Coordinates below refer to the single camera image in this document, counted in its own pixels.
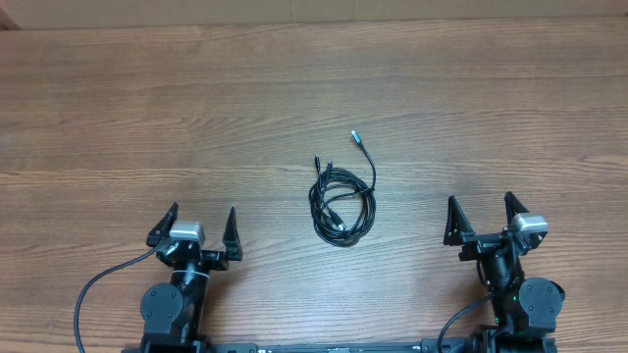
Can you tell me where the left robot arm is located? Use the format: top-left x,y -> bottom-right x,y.
140,204 -> 243,352

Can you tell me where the black USB cable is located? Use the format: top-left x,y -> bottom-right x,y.
308,129 -> 378,248

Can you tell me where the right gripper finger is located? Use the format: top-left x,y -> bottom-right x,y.
503,191 -> 530,230
444,195 -> 475,246

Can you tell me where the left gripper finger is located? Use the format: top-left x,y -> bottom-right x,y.
146,202 -> 179,247
222,206 -> 243,261

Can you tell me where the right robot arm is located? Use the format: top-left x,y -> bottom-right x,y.
436,191 -> 565,352

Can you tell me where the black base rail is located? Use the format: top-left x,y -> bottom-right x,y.
123,337 -> 558,353

